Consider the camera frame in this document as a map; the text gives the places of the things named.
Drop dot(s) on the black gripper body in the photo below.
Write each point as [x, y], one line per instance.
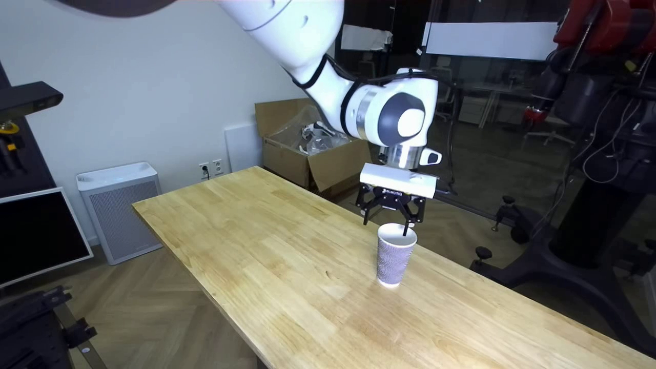
[391, 200]

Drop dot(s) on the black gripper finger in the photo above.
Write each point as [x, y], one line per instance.
[408, 218]
[370, 210]

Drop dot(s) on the grey paper cup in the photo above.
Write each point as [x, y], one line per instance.
[394, 257]

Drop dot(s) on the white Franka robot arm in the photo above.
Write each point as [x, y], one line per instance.
[321, 74]

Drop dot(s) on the open cardboard box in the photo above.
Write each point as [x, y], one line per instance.
[308, 164]

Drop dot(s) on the clear plastic wrap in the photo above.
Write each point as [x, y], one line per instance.
[319, 136]

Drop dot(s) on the small red object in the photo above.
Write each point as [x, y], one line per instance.
[535, 118]

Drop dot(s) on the white board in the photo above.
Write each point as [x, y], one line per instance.
[488, 40]

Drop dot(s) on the white air purifier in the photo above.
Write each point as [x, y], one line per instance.
[120, 211]

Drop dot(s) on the red Baxter robot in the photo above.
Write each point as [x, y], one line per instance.
[601, 26]

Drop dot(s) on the black framed monitor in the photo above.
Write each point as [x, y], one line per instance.
[37, 231]

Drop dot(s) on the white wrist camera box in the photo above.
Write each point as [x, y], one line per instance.
[401, 180]

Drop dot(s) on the white wall panel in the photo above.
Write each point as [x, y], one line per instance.
[241, 143]

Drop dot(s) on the white wall outlet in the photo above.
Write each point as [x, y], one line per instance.
[212, 166]

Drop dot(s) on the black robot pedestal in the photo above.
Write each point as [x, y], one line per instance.
[595, 226]

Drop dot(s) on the black camera stand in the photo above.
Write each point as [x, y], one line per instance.
[41, 328]

